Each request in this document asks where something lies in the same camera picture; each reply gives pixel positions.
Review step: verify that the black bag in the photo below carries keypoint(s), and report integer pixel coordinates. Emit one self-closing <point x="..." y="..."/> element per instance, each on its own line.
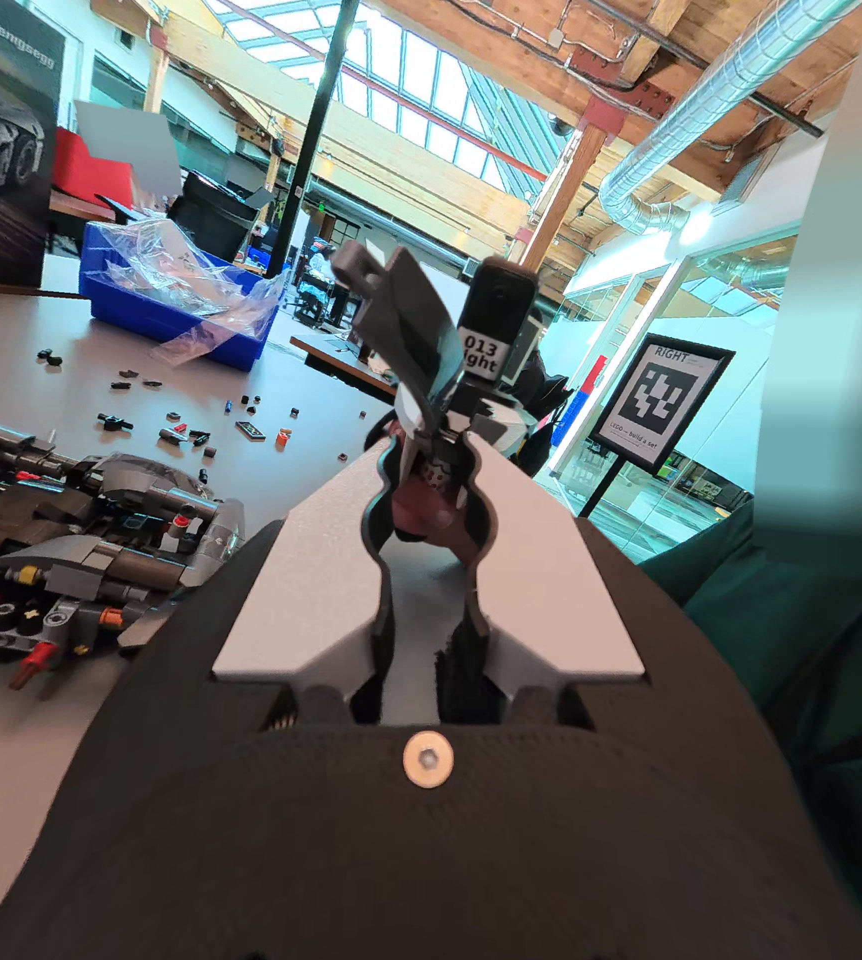
<point x="551" y="420"/>

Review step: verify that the scattered small toy brick pieces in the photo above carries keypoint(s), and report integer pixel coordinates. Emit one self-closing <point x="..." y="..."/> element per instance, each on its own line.
<point x="251" y="430"/>

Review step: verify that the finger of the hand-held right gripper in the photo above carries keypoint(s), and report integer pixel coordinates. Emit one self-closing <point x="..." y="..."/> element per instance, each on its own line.
<point x="408" y="416"/>
<point x="502" y="431"/>

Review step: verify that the grey toy brick panel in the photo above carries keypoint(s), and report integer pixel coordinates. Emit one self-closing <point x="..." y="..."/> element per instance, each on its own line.
<point x="401" y="307"/>

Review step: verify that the wooden post with red bracket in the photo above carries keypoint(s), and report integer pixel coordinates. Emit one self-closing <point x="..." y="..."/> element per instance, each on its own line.
<point x="566" y="187"/>

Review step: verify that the black framed marker sign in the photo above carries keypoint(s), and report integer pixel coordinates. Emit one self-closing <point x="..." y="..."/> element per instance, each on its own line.
<point x="660" y="397"/>

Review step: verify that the blue plastic storage bin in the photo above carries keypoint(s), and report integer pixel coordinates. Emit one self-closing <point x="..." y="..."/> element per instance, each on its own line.
<point x="131" y="311"/>

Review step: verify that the red storage box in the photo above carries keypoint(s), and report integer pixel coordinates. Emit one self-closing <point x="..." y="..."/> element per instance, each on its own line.
<point x="78" y="172"/>

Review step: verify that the black desk screen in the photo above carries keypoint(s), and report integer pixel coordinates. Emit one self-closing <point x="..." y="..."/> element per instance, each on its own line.
<point x="213" y="217"/>

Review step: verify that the silver flexible duct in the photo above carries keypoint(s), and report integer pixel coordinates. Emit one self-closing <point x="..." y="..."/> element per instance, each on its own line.
<point x="738" y="71"/>

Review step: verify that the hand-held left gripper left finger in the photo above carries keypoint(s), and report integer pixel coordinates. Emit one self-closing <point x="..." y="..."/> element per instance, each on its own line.
<point x="303" y="585"/>

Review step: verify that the person's right hand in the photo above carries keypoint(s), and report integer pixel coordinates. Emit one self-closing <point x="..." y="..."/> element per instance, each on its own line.
<point x="431" y="510"/>

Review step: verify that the clear plastic bags pile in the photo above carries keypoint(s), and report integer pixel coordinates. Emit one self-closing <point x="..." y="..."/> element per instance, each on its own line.
<point x="176" y="262"/>

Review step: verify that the grey toy brick car model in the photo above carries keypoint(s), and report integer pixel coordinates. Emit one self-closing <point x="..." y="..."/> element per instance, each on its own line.
<point x="86" y="540"/>

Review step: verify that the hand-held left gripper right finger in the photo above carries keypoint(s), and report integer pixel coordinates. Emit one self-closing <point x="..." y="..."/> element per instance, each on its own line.
<point x="551" y="585"/>

